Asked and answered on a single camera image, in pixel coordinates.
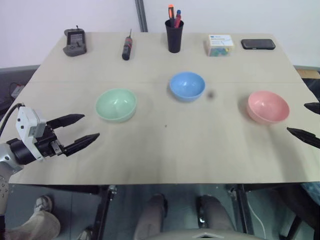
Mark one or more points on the black red screwdriver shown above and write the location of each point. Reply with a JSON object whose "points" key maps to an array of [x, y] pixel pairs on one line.
{"points": [[127, 47]]}

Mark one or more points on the blue red marker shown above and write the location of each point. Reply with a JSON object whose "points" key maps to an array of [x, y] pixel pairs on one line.
{"points": [[178, 18]]}

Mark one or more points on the green bowl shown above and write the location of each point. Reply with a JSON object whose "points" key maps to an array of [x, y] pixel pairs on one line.
{"points": [[116, 105]]}

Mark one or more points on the black phone case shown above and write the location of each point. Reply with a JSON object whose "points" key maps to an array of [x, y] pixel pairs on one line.
{"points": [[258, 44]]}

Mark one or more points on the grey metal post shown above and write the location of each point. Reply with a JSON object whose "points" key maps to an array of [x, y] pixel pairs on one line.
{"points": [[141, 15]]}

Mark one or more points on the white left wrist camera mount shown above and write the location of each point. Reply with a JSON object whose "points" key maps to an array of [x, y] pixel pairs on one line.
{"points": [[27, 125]]}

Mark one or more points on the black table leg frame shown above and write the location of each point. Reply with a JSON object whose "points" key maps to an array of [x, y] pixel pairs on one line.
{"points": [[241, 210], [105, 210]]}

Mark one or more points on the blue bowl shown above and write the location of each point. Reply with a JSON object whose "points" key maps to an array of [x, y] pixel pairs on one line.
{"points": [[187, 86]]}

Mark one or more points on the grey robot torso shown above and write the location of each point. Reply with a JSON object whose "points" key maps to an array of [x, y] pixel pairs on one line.
{"points": [[200, 235]]}

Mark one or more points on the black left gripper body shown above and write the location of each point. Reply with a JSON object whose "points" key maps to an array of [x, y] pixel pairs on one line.
{"points": [[48, 143]]}

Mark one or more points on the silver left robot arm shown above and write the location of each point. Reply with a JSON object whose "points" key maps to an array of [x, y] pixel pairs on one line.
{"points": [[10, 155]]}

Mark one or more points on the pink bowl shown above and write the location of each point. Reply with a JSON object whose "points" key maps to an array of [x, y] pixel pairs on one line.
{"points": [[268, 107]]}

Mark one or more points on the orange black marker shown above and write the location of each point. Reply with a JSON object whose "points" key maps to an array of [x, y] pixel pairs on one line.
{"points": [[171, 15]]}

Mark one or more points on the clear box of pins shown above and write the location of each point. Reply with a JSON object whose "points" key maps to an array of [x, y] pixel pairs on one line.
{"points": [[220, 45]]}

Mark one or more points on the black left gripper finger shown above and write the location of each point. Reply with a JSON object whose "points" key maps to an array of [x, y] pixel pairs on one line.
{"points": [[81, 142], [66, 120]]}

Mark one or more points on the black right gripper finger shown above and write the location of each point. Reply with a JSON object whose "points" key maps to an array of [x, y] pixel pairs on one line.
{"points": [[313, 107], [305, 136]]}

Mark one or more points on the person's leg with sneaker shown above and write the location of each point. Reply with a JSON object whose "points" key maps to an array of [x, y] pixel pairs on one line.
{"points": [[35, 220]]}

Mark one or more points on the black pen cup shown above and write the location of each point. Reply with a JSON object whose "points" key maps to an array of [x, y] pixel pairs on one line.
{"points": [[174, 37]]}

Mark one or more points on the grey tape dispenser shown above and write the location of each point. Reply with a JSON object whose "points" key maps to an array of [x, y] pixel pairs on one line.
{"points": [[75, 43]]}

